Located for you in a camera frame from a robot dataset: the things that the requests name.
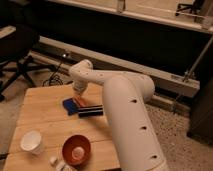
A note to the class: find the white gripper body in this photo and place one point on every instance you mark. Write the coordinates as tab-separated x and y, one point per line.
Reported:
79	87

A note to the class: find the orange pepper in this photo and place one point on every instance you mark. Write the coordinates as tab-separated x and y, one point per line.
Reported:
80	101

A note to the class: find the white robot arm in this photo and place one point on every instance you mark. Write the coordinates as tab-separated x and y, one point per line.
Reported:
124	95

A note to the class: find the blue sponge block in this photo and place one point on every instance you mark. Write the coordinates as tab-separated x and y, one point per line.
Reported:
70	106

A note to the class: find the black rectangular box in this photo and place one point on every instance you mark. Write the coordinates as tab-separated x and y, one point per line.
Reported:
90	111

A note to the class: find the red bowl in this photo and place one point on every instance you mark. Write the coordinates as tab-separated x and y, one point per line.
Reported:
76	150

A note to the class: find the white paper cup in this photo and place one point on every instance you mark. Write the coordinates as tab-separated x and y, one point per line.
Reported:
32	142

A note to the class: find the black office chair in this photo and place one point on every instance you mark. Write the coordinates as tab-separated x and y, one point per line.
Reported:
15	57

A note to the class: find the white bottle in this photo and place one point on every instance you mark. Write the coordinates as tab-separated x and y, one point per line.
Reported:
60	165

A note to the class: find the distant chair base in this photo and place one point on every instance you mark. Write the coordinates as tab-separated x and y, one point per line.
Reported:
193	8

